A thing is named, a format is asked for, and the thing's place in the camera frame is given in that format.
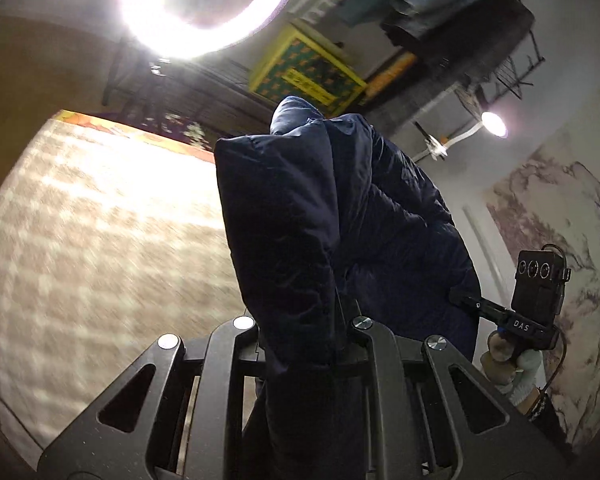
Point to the navy down jacket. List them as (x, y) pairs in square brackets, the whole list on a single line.
[(290, 220)]

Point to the wooden bed frame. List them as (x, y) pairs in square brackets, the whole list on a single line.
[(130, 132)]

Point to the yellow green patterned box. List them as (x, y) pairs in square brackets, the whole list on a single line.
[(300, 65)]

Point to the ink landscape wall mural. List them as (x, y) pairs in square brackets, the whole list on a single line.
[(580, 240)]

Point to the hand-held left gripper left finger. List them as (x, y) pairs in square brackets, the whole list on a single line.
[(240, 342)]

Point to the orange box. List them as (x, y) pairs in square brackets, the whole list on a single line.
[(390, 72)]

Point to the small gooseneck lamp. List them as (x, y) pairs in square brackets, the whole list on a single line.
[(494, 122)]

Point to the person's right hand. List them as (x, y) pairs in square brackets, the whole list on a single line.
[(520, 375)]

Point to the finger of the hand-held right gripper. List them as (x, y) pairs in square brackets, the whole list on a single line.
[(472, 304)]

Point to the beige checkered bed mat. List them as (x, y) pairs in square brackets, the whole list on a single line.
[(105, 260)]

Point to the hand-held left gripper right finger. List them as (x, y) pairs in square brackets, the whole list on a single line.
[(367, 342)]

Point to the person's right forearm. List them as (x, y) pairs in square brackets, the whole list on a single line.
[(550, 425)]

